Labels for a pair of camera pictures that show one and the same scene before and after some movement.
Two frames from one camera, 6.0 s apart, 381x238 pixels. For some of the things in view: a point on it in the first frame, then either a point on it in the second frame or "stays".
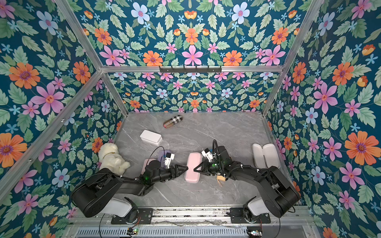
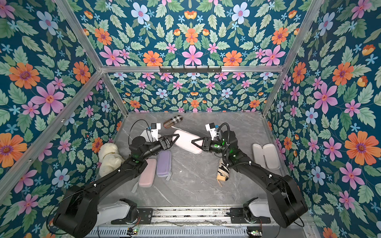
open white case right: (269, 150) stays
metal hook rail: (190, 70) stays
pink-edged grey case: (194, 159) → (185, 140)
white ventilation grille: (121, 232) stays
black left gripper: (176, 174) → (170, 143)
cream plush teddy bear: (109, 158) stays
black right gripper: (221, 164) → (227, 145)
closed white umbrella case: (152, 137) stays
